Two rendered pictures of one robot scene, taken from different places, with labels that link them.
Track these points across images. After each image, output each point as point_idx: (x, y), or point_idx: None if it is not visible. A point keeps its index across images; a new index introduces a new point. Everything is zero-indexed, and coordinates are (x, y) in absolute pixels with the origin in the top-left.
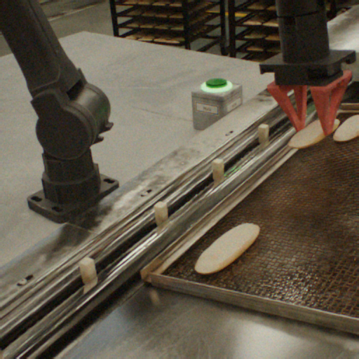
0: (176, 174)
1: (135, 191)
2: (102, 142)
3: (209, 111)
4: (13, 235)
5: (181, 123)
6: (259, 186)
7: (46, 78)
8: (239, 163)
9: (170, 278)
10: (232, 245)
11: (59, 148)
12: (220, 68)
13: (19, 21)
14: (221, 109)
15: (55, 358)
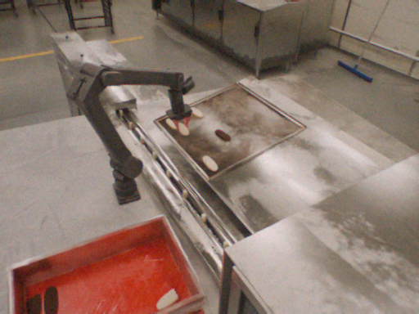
0: (150, 163)
1: (153, 173)
2: (88, 176)
3: None
4: (137, 212)
5: (98, 153)
6: (183, 150)
7: (127, 154)
8: (154, 150)
9: (216, 174)
10: (212, 161)
11: (135, 174)
12: (59, 127)
13: (118, 139)
14: None
15: None
